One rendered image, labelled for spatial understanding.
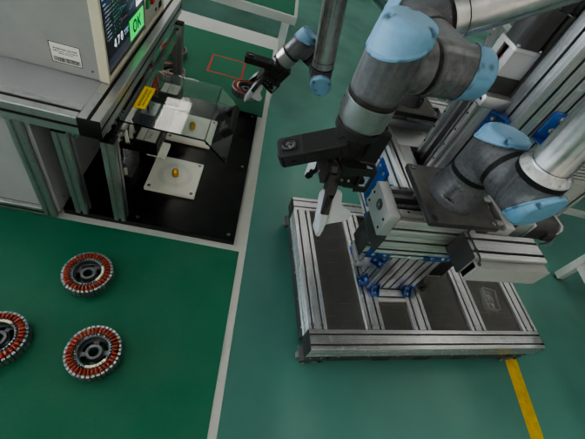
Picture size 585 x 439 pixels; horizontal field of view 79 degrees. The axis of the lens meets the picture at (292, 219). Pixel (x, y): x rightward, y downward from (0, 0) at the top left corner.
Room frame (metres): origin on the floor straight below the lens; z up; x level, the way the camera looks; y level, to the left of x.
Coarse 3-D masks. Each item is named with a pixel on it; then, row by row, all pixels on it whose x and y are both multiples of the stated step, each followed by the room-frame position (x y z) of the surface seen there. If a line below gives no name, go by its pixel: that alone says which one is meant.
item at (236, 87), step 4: (236, 80) 1.28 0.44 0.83; (240, 80) 1.29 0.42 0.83; (244, 80) 1.31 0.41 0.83; (248, 80) 1.32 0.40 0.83; (232, 84) 1.25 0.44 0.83; (236, 84) 1.25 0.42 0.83; (240, 84) 1.29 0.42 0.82; (244, 84) 1.30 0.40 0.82; (248, 84) 1.30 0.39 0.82; (232, 88) 1.23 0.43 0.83; (236, 88) 1.23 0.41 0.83; (240, 88) 1.28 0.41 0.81; (244, 88) 1.28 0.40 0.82; (248, 88) 1.28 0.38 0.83; (232, 92) 1.23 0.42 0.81; (236, 92) 1.22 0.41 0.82; (240, 92) 1.22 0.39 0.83; (244, 92) 1.22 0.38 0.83; (236, 96) 1.22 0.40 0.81; (240, 96) 1.22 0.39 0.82; (244, 96) 1.22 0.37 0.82; (248, 100) 1.23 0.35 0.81
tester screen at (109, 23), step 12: (108, 0) 0.66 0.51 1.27; (120, 0) 0.72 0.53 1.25; (108, 12) 0.66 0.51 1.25; (120, 12) 0.72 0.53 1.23; (132, 12) 0.79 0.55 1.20; (108, 24) 0.65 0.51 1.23; (120, 24) 0.71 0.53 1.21; (144, 24) 0.86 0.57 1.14; (108, 36) 0.64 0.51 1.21; (108, 48) 0.63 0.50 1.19
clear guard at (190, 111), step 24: (144, 72) 0.77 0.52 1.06; (168, 72) 0.82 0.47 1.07; (168, 96) 0.72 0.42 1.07; (192, 96) 0.76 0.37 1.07; (216, 96) 0.80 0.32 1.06; (120, 120) 0.57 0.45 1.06; (144, 120) 0.60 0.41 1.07; (168, 120) 0.64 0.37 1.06; (192, 120) 0.67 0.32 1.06; (216, 120) 0.72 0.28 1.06; (216, 144) 0.65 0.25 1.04
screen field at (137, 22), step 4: (140, 8) 0.84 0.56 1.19; (140, 12) 0.84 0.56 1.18; (136, 16) 0.81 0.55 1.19; (140, 16) 0.84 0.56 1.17; (132, 20) 0.78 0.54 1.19; (136, 20) 0.81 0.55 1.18; (140, 20) 0.84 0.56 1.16; (132, 24) 0.78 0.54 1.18; (136, 24) 0.80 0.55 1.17; (140, 24) 0.84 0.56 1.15; (132, 28) 0.78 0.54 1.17; (136, 28) 0.80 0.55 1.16; (140, 28) 0.83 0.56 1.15; (132, 32) 0.78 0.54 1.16; (136, 32) 0.80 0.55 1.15; (132, 36) 0.78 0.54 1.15
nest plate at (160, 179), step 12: (156, 168) 0.72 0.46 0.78; (168, 168) 0.74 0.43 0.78; (180, 168) 0.76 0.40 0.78; (192, 168) 0.79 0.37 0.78; (156, 180) 0.68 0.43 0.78; (168, 180) 0.70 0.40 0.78; (180, 180) 0.72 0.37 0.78; (192, 180) 0.74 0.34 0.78; (168, 192) 0.66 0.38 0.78; (180, 192) 0.67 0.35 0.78; (192, 192) 0.69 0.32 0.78
